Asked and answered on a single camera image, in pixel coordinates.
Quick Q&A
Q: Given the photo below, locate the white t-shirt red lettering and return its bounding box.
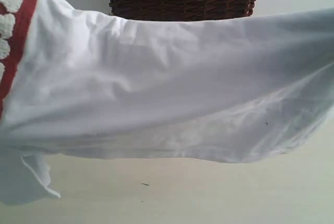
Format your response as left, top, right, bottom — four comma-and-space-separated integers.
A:
1, 0, 333, 205

